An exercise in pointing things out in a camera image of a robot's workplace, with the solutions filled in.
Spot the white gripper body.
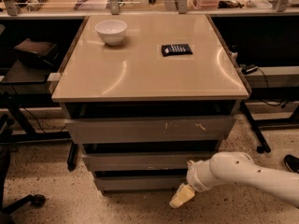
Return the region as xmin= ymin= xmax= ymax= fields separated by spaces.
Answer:
xmin=186 ymin=161 xmax=215 ymax=192

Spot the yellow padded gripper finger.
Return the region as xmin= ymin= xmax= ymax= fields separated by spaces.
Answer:
xmin=169 ymin=184 xmax=195 ymax=208

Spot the grey drawer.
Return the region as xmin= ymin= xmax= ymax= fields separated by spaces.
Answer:
xmin=82 ymin=151 xmax=215 ymax=171
xmin=94 ymin=175 xmax=186 ymax=191
xmin=65 ymin=116 xmax=235 ymax=144

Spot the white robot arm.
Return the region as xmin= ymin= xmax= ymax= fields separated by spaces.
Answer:
xmin=169 ymin=152 xmax=299 ymax=208

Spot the grey bottom drawer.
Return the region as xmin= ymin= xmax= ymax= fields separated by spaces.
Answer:
xmin=94 ymin=175 xmax=186 ymax=191

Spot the grey top drawer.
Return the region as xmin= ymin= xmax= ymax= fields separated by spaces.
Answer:
xmin=65 ymin=116 xmax=235 ymax=144

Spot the grey drawer cabinet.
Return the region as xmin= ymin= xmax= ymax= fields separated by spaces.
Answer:
xmin=50 ymin=13 xmax=252 ymax=196

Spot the black table leg right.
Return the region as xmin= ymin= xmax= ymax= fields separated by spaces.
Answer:
xmin=240 ymin=102 xmax=271 ymax=153

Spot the black shoe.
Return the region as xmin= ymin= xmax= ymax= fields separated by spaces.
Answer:
xmin=284 ymin=155 xmax=299 ymax=173

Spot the black power adapter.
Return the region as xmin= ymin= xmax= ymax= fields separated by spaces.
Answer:
xmin=240 ymin=64 xmax=258 ymax=75

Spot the dark blue snack packet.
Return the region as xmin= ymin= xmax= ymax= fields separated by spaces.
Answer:
xmin=161 ymin=44 xmax=192 ymax=57

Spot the black office chair base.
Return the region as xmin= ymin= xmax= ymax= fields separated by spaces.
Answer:
xmin=0 ymin=146 xmax=46 ymax=224

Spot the white ceramic bowl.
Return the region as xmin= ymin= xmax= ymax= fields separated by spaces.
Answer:
xmin=95 ymin=20 xmax=127 ymax=45

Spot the black side table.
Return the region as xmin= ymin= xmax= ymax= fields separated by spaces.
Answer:
xmin=0 ymin=59 xmax=78 ymax=173

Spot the dark box on side table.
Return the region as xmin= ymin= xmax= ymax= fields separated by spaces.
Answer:
xmin=14 ymin=38 xmax=58 ymax=69

